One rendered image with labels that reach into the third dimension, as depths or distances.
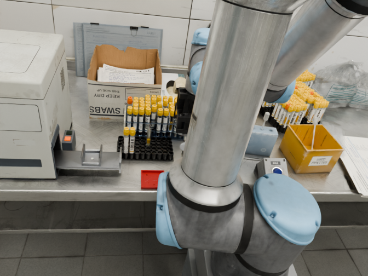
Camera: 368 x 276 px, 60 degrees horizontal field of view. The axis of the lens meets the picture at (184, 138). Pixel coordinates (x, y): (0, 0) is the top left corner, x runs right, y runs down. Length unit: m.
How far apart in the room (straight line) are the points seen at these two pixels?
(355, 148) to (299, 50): 0.81
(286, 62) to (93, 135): 0.69
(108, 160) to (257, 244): 0.53
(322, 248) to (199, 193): 1.73
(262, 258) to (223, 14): 0.38
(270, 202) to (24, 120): 0.57
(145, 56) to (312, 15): 0.91
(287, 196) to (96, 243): 1.43
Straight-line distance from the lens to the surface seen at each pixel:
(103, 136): 1.06
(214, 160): 0.42
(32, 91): 0.77
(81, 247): 1.83
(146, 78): 1.27
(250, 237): 0.51
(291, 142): 1.09
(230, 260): 0.63
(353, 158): 1.24
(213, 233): 0.49
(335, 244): 2.20
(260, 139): 1.03
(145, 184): 0.90
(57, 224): 1.60
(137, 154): 0.96
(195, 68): 0.66
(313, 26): 0.50
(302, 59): 0.55
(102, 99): 1.10
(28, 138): 0.85
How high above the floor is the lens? 1.54
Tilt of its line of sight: 38 degrees down
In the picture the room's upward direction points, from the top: 10 degrees clockwise
